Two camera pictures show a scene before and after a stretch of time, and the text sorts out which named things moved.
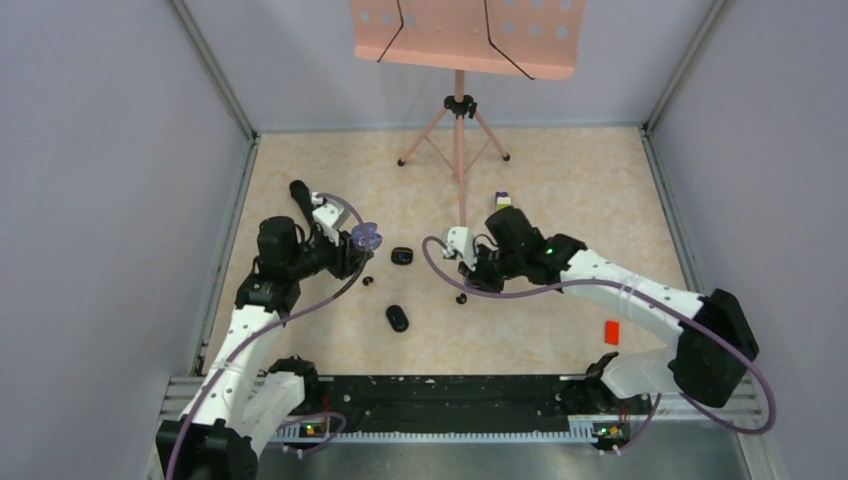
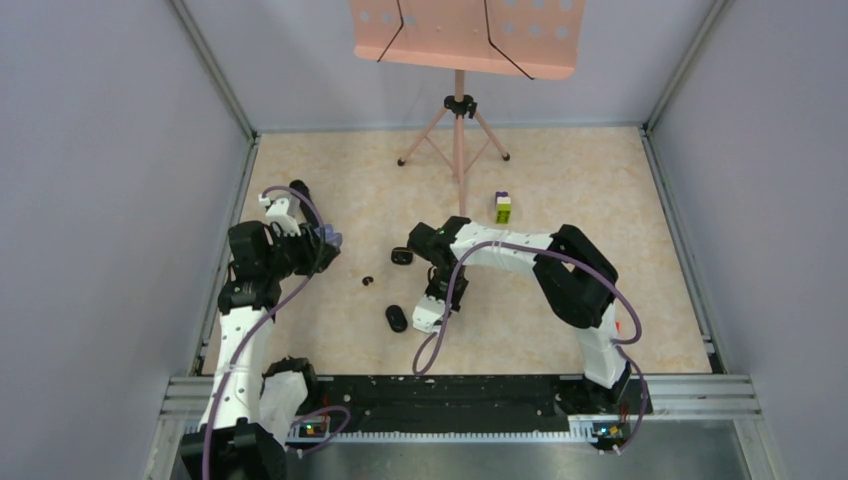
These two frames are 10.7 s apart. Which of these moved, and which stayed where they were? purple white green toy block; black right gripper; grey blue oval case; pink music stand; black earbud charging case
Moved: grey blue oval case; black right gripper
Stayed: black earbud charging case; purple white green toy block; pink music stand
